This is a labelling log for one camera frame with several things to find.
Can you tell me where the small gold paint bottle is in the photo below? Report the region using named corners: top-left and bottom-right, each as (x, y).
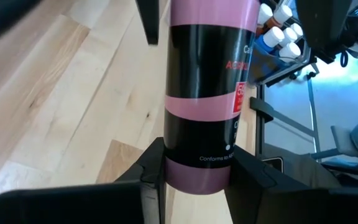
top-left (280, 27), bottom-right (298, 45)

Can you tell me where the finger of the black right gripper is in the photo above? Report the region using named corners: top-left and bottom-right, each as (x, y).
top-left (295, 0), bottom-right (354, 65)
top-left (135, 0), bottom-right (160, 46)

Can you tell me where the clear plastic bin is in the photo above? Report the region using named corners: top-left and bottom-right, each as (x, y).
top-left (247, 0), bottom-right (319, 87)

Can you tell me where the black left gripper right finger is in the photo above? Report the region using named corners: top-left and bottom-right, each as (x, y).
top-left (224, 145), bottom-right (358, 224)

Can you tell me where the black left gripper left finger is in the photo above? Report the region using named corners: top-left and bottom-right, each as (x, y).
top-left (0, 137), bottom-right (167, 224)

